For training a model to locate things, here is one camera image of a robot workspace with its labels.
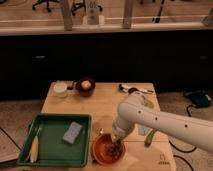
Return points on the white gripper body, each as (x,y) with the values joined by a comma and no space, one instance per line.
(118,132)

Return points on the dark grape bunch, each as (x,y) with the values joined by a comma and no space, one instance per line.
(114,149)

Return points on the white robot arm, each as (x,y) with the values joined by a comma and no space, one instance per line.
(132,110)

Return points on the red bowl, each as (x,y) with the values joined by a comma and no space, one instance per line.
(99,150)

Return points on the dark brown bowl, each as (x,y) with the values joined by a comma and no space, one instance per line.
(83,92)

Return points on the green cucumber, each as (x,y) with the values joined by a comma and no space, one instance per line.
(149,138)

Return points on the wooden table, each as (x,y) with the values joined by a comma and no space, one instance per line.
(102,106)

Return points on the black and white utensil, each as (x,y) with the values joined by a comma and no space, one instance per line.
(129,89)

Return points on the blue sponge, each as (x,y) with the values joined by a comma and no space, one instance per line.
(72,133)

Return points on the yellow round fruit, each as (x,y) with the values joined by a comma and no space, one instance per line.
(86,85)

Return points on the white plastic cup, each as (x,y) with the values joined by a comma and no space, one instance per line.
(60,89)

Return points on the green plastic tray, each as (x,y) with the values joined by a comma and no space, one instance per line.
(53,150)

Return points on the black device on floor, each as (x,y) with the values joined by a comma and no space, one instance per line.
(200,99)

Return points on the office chair base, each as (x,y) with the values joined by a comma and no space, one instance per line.
(47,2)

